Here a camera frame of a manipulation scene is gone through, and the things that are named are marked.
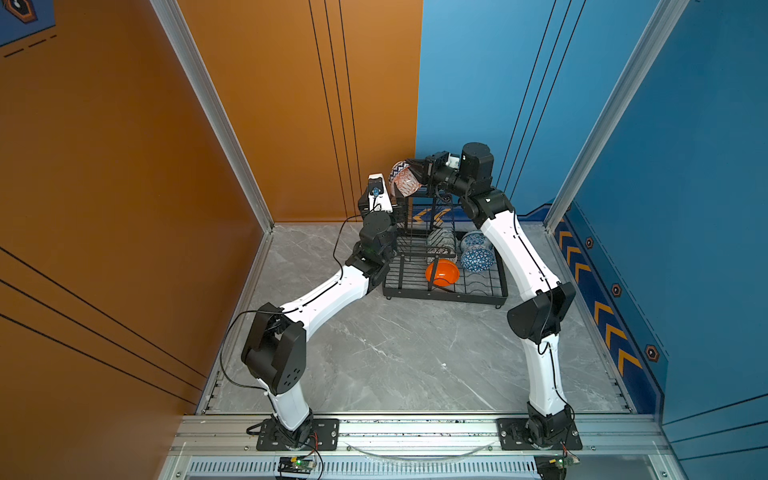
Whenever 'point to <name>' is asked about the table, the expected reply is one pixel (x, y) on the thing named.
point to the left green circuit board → (296, 464)
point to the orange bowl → (446, 273)
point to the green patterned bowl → (442, 241)
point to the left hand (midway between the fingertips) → (383, 184)
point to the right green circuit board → (563, 461)
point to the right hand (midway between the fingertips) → (402, 158)
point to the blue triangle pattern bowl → (477, 259)
